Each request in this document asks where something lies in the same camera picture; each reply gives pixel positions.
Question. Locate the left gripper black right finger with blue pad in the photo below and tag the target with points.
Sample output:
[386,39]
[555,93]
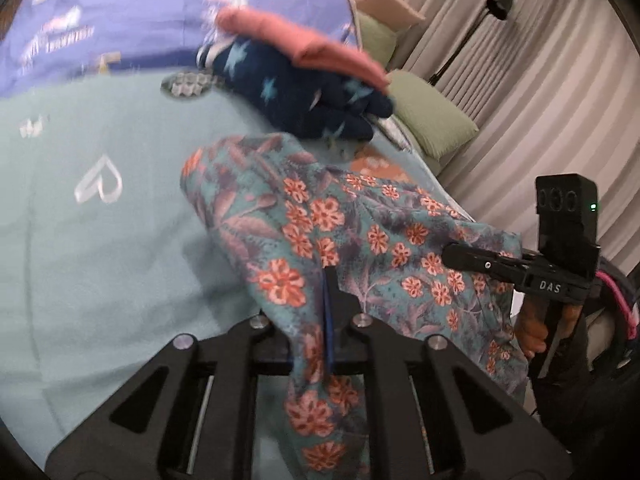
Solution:
[431,412]

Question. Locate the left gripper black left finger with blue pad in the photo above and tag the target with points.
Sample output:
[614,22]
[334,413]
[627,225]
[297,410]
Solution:
[188,413]

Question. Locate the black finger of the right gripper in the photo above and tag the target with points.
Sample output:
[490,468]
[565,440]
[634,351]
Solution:
[468,259]

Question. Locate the teal floral garment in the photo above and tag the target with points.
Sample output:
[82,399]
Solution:
[281,217]

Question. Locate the person right hand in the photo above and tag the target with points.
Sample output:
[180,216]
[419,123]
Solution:
[530,330]

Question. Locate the black pink bag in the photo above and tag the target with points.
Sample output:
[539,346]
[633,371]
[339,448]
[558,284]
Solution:
[591,391]

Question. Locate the green cushion near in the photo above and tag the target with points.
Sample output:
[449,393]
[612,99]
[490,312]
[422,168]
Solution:
[437,124]

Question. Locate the green cushion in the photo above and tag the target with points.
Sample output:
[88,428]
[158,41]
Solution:
[437,124]
[377,40]

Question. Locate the teal printed bed cover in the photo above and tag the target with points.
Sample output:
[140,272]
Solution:
[103,260]

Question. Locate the navy star print garment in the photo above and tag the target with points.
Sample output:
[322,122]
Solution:
[309,104]

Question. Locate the green cushion far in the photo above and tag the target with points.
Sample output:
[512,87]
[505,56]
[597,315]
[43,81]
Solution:
[377,40]

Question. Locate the black floor lamp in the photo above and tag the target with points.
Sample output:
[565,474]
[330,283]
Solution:
[498,9]

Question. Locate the tan pillow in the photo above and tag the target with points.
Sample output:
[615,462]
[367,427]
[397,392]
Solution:
[396,15]

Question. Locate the pink folded garment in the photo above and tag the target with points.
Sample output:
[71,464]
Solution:
[305,47]

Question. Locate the purple tree print sheet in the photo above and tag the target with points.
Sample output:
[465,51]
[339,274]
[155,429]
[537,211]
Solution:
[53,40]

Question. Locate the black camera box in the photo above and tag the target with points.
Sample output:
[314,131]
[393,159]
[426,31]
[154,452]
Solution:
[567,208]

